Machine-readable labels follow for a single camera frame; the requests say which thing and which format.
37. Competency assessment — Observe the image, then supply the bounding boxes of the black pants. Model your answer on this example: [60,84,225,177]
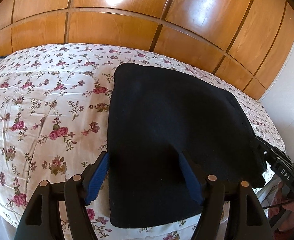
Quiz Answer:
[107,63,266,229]

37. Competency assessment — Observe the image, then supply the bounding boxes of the person's right hand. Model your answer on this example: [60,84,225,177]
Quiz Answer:
[272,181,294,232]

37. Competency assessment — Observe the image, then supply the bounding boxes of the floral bedspread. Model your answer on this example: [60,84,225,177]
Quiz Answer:
[0,43,285,239]

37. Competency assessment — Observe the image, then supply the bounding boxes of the wooden wardrobe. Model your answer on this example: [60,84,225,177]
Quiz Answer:
[0,0,294,99]

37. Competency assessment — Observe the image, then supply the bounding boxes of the white bed frame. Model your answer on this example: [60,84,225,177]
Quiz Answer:
[256,176,289,231]

